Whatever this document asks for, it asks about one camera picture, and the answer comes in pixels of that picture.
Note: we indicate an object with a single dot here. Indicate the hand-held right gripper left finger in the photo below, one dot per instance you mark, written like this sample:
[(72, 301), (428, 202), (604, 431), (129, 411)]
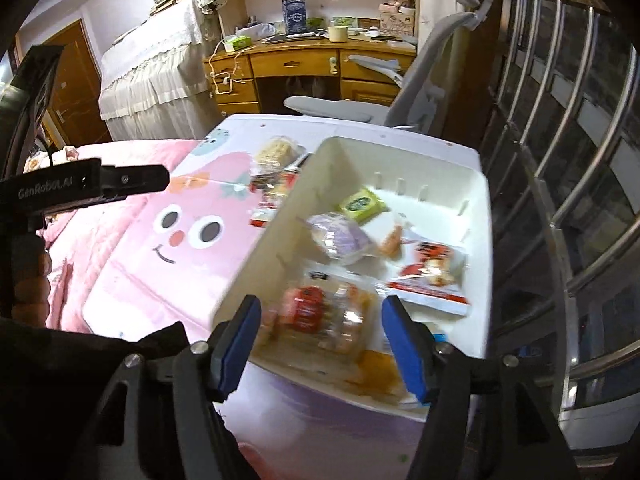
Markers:
[(240, 345)]

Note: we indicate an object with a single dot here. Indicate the green snack packet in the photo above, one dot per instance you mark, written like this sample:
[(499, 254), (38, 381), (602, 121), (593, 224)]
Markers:
[(362, 205)]

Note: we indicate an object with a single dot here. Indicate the patterned cardboard box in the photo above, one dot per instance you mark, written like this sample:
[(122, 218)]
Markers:
[(397, 21)]

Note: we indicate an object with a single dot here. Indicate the steel window bars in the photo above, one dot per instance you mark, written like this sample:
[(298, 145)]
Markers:
[(565, 135)]

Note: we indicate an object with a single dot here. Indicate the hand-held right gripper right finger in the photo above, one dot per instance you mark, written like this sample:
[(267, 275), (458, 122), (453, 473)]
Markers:
[(405, 350)]

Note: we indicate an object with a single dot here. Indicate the pink cushioned chair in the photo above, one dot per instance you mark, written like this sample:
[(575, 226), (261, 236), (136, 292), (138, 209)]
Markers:
[(100, 240)]

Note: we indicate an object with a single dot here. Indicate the white plastic bag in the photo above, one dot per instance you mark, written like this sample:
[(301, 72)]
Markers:
[(262, 31)]

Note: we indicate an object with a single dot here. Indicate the orange bread packet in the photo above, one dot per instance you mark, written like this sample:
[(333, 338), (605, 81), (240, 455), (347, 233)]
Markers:
[(380, 375)]

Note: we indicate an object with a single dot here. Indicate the white plastic basket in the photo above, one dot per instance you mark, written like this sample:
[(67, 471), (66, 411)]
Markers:
[(450, 200)]

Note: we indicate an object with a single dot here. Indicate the blue patterned gift bag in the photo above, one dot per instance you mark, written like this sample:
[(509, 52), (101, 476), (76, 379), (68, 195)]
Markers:
[(293, 12)]

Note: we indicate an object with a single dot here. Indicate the small orange snack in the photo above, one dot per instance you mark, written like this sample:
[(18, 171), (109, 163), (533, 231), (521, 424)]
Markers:
[(391, 242)]

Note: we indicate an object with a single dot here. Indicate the green tissue pack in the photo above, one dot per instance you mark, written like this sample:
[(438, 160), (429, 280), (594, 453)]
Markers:
[(237, 43)]

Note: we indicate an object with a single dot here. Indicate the person's left hand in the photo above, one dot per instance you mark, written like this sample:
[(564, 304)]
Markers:
[(32, 295)]

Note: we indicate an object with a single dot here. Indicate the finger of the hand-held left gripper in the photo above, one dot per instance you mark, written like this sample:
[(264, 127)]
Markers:
[(140, 177)]

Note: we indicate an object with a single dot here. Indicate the pink cartoon table mat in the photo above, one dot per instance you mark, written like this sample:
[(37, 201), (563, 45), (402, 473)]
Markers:
[(175, 270)]

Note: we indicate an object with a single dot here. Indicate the red white yellow snack packet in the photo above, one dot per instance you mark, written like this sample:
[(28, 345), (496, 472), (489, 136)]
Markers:
[(272, 207)]

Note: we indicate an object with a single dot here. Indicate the wooden desk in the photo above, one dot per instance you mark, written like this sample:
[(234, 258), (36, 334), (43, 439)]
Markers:
[(300, 60)]

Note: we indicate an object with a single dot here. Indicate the purple bread packet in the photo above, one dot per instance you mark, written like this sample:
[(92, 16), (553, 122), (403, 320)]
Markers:
[(340, 237)]

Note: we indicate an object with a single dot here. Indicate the wooden door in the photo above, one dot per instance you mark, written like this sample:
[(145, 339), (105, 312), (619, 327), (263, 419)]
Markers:
[(75, 85)]

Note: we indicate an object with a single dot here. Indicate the grey office chair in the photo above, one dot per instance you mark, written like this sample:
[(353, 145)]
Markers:
[(425, 85)]

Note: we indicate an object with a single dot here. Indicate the clear yellow crumb snack packet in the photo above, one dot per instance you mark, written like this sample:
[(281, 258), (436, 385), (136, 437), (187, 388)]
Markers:
[(277, 152)]

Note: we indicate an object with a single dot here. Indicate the white lace cover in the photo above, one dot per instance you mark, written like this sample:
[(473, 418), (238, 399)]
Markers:
[(150, 70)]

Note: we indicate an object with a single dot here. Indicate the cream mug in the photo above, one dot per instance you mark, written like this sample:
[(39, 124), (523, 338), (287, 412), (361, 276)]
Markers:
[(338, 33)]

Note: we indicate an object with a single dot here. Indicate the clear red bread packet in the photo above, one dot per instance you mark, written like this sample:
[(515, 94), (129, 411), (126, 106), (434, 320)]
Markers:
[(310, 310)]

